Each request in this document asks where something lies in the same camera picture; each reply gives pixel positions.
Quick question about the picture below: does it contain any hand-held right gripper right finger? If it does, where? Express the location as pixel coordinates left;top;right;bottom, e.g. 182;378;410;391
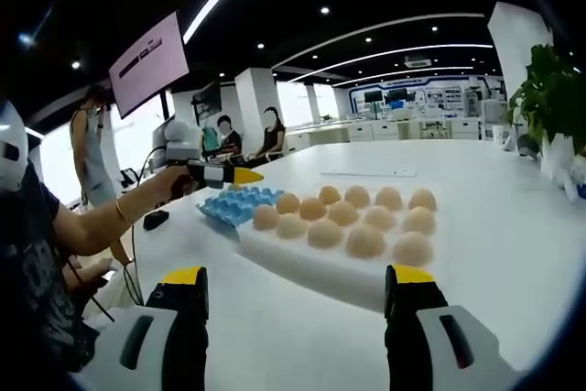
384;264;527;391

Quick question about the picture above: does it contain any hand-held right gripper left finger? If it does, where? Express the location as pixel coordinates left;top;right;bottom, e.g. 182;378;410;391
89;266;211;391

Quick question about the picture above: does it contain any blue egg tray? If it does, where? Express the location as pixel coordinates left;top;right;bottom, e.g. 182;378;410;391
195;187;285;230

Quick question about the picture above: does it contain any cluster of brown eggs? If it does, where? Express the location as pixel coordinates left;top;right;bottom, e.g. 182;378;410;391
252;184;438;268

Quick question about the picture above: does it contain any person's left hand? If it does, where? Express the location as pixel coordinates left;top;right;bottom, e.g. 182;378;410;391
157;164;203;200

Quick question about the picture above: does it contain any black monitor on pole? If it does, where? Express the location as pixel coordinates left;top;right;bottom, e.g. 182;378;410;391
191;81;223;117

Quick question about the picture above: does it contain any small black device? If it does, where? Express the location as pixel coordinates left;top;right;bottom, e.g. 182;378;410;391
142;210;171;231

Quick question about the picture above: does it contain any white square pillar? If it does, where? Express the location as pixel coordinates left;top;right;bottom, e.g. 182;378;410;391
234;67;278;136
486;1;550;103

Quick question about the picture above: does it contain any large hanging display screen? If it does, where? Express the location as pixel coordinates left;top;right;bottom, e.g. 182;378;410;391
108;10;191;120

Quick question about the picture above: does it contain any white table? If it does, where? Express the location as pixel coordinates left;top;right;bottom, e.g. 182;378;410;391
72;138;586;391

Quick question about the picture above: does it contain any row of white cabinets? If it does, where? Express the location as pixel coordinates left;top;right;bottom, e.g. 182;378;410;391
286;115;486;149

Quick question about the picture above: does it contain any white worn device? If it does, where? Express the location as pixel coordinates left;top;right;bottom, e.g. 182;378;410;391
0;100;29;194

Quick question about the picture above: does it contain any grey rounded object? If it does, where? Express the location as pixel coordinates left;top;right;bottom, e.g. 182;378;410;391
516;134;541;161

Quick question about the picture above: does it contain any white plant pot wrap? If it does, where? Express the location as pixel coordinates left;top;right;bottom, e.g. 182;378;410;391
539;134;586;202

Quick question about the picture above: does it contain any green potted plant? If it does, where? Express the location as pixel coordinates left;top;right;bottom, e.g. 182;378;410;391
507;42;586;158

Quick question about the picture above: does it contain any gold bracelet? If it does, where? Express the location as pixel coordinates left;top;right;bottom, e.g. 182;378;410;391
113;197;134;227

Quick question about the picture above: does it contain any black cable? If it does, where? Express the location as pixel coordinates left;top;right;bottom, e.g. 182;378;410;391
122;146;159;308

